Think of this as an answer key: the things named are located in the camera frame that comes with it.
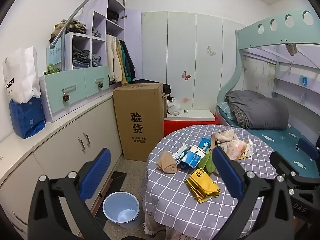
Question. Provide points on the white low cabinet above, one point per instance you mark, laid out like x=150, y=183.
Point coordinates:
x=62, y=150

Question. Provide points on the grey duvet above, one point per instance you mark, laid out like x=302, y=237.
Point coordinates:
x=257, y=112

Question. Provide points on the small pine cone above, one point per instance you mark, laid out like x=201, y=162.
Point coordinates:
x=100, y=85

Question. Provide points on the brown clothes pile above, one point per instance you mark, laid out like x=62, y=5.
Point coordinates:
x=70, y=26

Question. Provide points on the black clothing heap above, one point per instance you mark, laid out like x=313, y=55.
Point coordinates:
x=167, y=88

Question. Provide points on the wide mint drawer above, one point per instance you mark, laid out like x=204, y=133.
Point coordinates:
x=55, y=85

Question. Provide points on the cream hanging jacket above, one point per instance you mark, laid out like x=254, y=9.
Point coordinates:
x=112, y=57

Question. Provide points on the large pine cone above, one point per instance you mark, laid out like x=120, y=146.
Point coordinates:
x=66, y=98

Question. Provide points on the tall cardboard box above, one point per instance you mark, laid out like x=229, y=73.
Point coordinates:
x=137, y=110

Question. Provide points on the green printed wrapper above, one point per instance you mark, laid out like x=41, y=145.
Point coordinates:
x=207, y=163

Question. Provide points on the clear plastic bag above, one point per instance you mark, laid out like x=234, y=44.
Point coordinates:
x=236, y=150

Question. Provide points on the beige hanging pouch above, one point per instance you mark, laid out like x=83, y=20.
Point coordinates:
x=291, y=49

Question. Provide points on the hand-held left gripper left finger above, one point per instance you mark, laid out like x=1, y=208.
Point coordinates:
x=96, y=172

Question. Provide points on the blue wall label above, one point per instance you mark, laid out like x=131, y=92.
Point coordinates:
x=304, y=80

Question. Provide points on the narrow mint drawer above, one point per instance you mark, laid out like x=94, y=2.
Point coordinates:
x=90, y=87

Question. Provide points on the black clothes bundle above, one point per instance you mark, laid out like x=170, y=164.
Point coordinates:
x=112, y=15

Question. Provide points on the green hanging shirt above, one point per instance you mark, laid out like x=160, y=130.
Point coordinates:
x=124, y=52

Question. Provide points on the red platform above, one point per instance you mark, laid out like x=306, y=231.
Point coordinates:
x=190, y=127

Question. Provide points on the white butterfly sticker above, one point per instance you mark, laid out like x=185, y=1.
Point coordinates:
x=210, y=50

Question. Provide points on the light blue bin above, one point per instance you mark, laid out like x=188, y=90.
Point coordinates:
x=117, y=205

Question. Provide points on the blue snack wrapper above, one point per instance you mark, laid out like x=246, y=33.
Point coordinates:
x=205, y=145

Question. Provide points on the teal white printed wrapper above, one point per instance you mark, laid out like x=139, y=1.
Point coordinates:
x=193, y=156

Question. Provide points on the white paper bag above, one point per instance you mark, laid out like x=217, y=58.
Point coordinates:
x=20, y=75

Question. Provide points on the teal bed sheet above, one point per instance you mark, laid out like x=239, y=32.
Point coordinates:
x=272, y=137

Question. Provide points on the white wardrobe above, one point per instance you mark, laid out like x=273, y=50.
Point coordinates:
x=180, y=42

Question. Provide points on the pink butterfly sticker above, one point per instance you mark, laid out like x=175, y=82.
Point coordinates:
x=186, y=75

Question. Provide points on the mint bunk bed frame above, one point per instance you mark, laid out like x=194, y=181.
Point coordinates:
x=250, y=37

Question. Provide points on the beige fringed under cloth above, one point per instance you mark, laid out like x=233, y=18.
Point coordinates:
x=150, y=226

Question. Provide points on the purple cube shelf unit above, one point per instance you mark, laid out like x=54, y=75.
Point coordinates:
x=100, y=20

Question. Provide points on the yellow plastic bag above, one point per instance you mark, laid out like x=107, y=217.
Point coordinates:
x=202, y=186

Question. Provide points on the brown paper bag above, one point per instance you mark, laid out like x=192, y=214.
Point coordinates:
x=225, y=136

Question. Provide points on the small cardboard box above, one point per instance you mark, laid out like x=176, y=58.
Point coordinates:
x=164, y=105

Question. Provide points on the white yellow carton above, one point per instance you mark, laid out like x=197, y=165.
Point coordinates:
x=248, y=148

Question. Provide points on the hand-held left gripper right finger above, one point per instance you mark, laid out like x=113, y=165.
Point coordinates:
x=226, y=172

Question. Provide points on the blue plastic bag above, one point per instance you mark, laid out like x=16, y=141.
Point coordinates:
x=27, y=117

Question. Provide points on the blue checked bedding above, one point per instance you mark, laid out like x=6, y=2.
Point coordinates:
x=223, y=108

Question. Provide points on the white platform board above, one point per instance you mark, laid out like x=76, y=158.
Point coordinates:
x=197, y=115

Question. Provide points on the black hanging coat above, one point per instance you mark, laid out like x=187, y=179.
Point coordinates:
x=130, y=60

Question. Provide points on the white plastic bag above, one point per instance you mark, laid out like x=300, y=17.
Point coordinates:
x=173, y=107

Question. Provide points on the grey folded clothes stack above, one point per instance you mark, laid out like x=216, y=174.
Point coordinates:
x=96, y=60

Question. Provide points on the dark folded clothes stack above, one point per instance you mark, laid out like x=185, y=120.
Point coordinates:
x=81, y=57

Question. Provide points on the beige sock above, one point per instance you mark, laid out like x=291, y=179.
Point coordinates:
x=166, y=163

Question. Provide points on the grey metal handrail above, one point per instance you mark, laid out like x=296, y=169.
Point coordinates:
x=75, y=15

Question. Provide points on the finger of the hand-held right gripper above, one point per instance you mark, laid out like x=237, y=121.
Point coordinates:
x=308, y=148
x=282, y=163

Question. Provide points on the green plastic decoration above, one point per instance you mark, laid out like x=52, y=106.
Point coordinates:
x=51, y=70

